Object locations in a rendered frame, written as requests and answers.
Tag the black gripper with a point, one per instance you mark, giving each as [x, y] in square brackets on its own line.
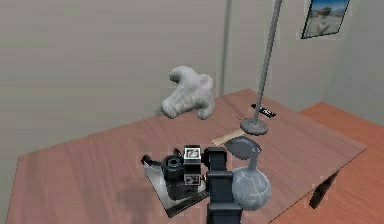
[173, 171]

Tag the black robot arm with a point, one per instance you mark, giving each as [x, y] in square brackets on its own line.
[220, 186]

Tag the tan notepad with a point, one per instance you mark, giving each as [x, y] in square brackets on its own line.
[226, 137]

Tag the dark glossy flat board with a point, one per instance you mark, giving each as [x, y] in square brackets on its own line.
[158, 186]

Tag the reddish brown wooden table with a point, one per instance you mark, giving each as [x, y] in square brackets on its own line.
[100, 160]

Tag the white lumpy statue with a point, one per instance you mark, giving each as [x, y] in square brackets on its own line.
[186, 95]

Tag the grey round vase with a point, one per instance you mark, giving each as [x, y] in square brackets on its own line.
[250, 190]

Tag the grey pole lamp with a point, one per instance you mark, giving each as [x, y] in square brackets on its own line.
[255, 126]

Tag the black remote control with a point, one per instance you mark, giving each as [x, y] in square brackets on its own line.
[265, 111]

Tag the black framed picture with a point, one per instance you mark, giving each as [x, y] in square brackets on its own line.
[325, 16]

